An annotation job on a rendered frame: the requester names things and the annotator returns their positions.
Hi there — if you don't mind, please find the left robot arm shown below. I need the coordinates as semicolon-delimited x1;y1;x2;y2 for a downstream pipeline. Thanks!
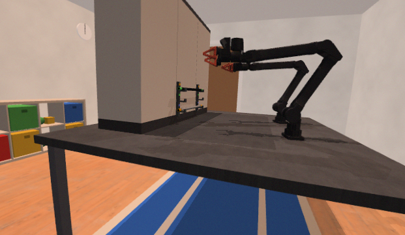
220;37;343;140

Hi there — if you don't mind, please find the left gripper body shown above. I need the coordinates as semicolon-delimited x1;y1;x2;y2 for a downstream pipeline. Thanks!
216;46;231;66

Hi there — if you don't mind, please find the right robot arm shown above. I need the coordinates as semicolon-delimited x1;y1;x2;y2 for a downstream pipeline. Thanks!
236;60;309;124

